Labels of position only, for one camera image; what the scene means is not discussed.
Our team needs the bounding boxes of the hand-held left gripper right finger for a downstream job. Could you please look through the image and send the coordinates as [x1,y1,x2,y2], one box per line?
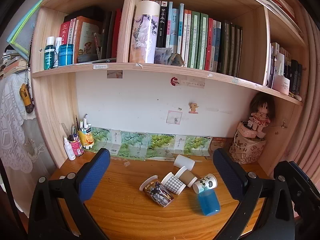
[213,148,296,240]

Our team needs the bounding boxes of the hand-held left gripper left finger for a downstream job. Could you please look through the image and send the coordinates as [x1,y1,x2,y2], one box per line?
[28,148,111,240]

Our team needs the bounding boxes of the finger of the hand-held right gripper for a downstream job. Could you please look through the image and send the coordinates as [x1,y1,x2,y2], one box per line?
[274,160,320,215]

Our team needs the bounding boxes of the white panda printed paper cup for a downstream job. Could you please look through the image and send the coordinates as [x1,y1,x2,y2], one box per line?
[192,173,218,194]

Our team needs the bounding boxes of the blue translucent plastic cup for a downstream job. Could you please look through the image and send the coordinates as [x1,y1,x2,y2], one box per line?
[197,189,221,216]

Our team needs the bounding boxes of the brown paper cup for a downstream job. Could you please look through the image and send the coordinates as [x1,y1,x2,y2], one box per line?
[175,166,198,187]

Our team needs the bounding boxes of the plain white paper cup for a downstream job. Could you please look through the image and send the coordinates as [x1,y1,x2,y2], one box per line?
[174,154,196,171]

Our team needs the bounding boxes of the grey checkered paper cup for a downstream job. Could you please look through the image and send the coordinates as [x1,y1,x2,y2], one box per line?
[161,172,186,195]

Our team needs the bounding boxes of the dark figure printed paper cup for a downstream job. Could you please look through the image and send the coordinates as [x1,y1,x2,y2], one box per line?
[139,175,175,208]

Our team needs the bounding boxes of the brown printed card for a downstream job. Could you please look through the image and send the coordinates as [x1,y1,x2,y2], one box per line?
[209,137,236,157]

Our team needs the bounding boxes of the letter printed fabric basket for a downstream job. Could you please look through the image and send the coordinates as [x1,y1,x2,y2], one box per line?
[228,121,267,165]

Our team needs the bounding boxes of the pink can pen holder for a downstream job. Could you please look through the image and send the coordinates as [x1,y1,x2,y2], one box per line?
[68,133,84,157]

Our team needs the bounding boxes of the small white spray bottle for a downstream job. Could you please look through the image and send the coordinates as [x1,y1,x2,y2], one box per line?
[63,137,76,161]

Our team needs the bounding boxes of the yellow orange pen holder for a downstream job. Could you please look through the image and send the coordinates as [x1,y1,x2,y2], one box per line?
[78,128,94,150]

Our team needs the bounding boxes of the pink round box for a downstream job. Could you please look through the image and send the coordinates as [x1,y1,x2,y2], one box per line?
[239,121,258,138]

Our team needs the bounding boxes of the grape printed cardboard strip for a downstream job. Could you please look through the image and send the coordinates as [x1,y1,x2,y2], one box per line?
[86,127,213,161]

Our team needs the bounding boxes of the brown haired cloth doll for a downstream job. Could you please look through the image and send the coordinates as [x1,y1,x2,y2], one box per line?
[247,92,276,138]

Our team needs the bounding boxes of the pink square sticker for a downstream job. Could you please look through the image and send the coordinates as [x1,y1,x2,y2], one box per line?
[166,110,182,125]

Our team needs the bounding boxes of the wooden bookshelf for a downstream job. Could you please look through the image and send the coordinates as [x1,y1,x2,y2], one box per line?
[31,0,311,173]

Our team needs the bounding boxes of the white lace curtain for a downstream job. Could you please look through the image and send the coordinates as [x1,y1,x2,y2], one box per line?
[0,74,52,174]

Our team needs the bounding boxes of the pink curtain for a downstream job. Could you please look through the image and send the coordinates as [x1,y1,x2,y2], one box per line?
[291,0,320,180]

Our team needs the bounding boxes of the taped paper note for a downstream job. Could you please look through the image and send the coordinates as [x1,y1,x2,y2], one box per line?
[180,79,206,88]

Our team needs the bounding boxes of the yellow brown hanging charm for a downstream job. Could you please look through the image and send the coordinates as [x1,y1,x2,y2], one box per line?
[20,83,34,114]

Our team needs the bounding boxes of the pink white cream jar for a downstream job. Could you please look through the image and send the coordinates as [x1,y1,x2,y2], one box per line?
[272,75,291,95]

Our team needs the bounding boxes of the row of dark cosmetic bottles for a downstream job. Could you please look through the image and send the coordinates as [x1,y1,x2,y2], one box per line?
[284,51,303,96]

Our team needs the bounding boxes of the white cosmetic boxes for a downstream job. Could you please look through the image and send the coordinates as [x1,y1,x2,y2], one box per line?
[265,42,280,88]

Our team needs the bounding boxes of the blue glass jar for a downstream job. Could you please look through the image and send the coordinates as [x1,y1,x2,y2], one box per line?
[58,44,74,66]

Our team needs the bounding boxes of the folded paper figure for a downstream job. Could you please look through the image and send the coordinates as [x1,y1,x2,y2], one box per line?
[168,52,185,67]

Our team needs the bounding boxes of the white spray bottle on shelf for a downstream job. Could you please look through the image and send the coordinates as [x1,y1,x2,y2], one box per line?
[53,37,62,67]

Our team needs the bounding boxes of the teal bottle with white cap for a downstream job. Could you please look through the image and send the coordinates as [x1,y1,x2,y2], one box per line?
[44,36,55,70]

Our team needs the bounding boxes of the folded banknote paper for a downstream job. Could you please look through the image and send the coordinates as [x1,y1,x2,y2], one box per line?
[154,47,173,65]

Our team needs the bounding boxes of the row of red and dark books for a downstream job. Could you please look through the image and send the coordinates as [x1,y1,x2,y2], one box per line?
[59,6,123,61]

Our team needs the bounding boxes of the row of green and white books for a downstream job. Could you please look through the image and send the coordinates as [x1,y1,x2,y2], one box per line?
[142,0,243,78]

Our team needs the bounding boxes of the pile of worn books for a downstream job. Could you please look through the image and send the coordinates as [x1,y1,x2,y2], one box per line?
[0,50,28,80]

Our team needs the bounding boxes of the white printed paper roll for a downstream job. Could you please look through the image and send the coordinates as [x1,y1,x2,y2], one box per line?
[129,0,160,64]

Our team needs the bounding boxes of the green framed board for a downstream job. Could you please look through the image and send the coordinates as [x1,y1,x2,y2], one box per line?
[7,0,45,61]

